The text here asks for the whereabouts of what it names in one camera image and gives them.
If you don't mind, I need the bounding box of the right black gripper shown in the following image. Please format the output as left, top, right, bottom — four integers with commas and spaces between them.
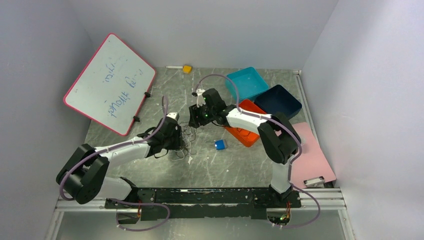
188, 100, 216, 129

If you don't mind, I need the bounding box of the cable bundle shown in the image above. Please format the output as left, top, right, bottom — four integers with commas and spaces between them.
170, 124, 200, 163

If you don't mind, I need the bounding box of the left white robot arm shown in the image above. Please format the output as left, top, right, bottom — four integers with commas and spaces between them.
56, 112, 183, 208

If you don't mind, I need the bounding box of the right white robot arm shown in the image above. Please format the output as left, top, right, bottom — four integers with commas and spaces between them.
189, 88, 302, 207

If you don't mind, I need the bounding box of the blue white small block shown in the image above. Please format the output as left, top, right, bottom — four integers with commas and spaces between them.
214, 139, 228, 151

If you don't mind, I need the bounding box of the yellow small block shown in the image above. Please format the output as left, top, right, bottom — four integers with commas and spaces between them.
182, 65, 193, 74

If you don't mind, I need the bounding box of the white marker pen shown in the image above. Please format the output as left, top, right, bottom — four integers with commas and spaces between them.
166, 65, 184, 70

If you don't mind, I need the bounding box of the orange plastic box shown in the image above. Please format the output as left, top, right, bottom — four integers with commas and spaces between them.
225, 99, 266, 147

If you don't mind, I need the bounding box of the teal plastic box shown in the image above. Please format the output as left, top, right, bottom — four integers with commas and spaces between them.
226, 67, 269, 102

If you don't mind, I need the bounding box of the pink-framed whiteboard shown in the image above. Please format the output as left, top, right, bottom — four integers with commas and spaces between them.
63, 33, 157, 136

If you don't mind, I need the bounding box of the navy plastic box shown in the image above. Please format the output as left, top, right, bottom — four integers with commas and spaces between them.
254, 84, 302, 120

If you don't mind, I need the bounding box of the pink mat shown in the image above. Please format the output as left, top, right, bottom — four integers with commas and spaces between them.
290, 122, 337, 189

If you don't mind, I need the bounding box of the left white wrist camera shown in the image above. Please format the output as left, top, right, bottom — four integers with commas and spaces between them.
166, 112, 180, 122

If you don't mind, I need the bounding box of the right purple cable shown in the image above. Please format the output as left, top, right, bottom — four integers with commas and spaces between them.
192, 73, 322, 230

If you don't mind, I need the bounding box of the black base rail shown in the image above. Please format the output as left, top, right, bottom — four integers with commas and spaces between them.
104, 187, 301, 224

